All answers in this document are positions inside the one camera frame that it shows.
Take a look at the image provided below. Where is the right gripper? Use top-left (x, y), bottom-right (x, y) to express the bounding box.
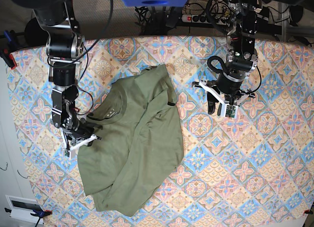
top-left (61, 118), bottom-right (103, 149)

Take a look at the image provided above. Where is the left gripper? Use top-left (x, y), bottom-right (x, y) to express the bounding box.
top-left (191, 74), bottom-right (255, 116)

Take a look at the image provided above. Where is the olive green t-shirt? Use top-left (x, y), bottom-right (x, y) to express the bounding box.
top-left (78, 65), bottom-right (184, 216)

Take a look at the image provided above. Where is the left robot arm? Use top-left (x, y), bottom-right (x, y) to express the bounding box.
top-left (192, 0), bottom-right (262, 118)

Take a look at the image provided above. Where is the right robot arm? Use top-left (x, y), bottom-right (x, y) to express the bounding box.
top-left (12, 0), bottom-right (100, 156)

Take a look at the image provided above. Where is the patterned tablecloth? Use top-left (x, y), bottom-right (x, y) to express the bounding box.
top-left (6, 36), bottom-right (314, 227)

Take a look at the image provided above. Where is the white power strip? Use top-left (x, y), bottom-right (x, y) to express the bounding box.
top-left (181, 13), bottom-right (229, 25)

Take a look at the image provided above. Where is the blue clamp lower left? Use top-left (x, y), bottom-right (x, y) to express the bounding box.
top-left (4, 208), bottom-right (52, 222)

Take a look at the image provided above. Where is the red black clamp upper left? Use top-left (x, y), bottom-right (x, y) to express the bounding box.
top-left (0, 49), bottom-right (17, 69)

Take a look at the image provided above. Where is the black round stool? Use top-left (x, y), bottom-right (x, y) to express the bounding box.
top-left (24, 18), bottom-right (49, 47)

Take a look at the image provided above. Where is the red clamp lower right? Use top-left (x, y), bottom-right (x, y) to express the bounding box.
top-left (304, 209), bottom-right (314, 215)

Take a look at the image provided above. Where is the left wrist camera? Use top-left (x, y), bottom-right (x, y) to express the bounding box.
top-left (220, 103), bottom-right (238, 119)

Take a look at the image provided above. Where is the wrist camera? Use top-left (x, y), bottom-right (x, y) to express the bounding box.
top-left (62, 149), bottom-right (76, 159)
top-left (220, 103), bottom-right (238, 119)

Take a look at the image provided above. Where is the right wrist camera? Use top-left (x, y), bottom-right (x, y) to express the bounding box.
top-left (62, 149), bottom-right (76, 159)

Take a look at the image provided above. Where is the white wall outlet box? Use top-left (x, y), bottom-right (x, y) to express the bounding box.
top-left (4, 195), bottom-right (42, 224)

